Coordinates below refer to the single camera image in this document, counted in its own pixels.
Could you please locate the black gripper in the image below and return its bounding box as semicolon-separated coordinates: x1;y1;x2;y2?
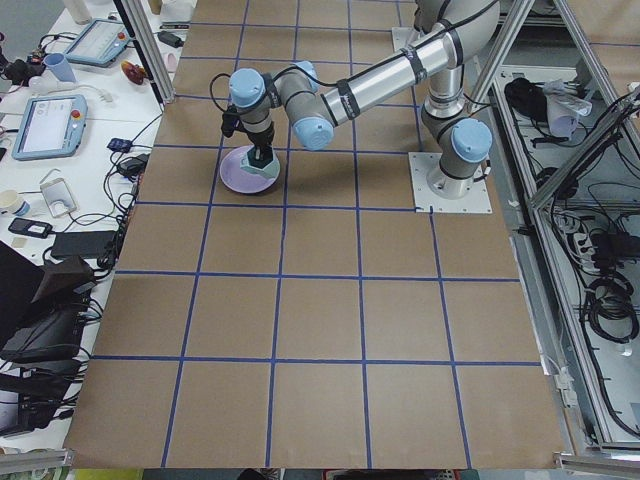
243;122;275;161

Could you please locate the mint green faceted cup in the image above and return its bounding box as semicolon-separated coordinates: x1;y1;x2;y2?
240;148;280;180

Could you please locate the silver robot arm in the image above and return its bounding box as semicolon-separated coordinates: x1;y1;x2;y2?
220;1;500;194

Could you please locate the lavender round plate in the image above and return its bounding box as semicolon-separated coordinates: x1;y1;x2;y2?
220;146;280;194

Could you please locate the pink plastic cup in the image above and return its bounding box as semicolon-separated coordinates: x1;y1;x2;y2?
163;52;178;73

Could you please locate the blue plastic cup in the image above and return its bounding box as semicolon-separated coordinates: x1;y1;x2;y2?
43;52;76;83

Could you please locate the white paper cup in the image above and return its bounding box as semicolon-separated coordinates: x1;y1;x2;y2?
0;190;30;216

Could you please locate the small blue device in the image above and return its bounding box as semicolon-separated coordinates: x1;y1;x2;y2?
107;138;133;153

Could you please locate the red brown toy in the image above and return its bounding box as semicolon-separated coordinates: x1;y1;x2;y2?
120;60;148;85

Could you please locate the far blue teach pendant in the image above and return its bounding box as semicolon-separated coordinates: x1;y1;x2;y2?
64;19;130;67

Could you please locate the blue teach pendant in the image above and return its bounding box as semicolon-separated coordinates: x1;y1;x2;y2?
12;95;88;161
64;19;130;67

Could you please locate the open metal tin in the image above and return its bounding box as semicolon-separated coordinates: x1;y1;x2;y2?
40;177;78;218

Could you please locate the near blue teach pendant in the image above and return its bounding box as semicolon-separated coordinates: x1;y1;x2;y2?
12;95;88;161

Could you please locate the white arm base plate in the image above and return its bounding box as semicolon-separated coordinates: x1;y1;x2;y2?
408;152;493;215
391;27;425;51

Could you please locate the aluminium frame post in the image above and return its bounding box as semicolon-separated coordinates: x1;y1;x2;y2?
113;0;175;105

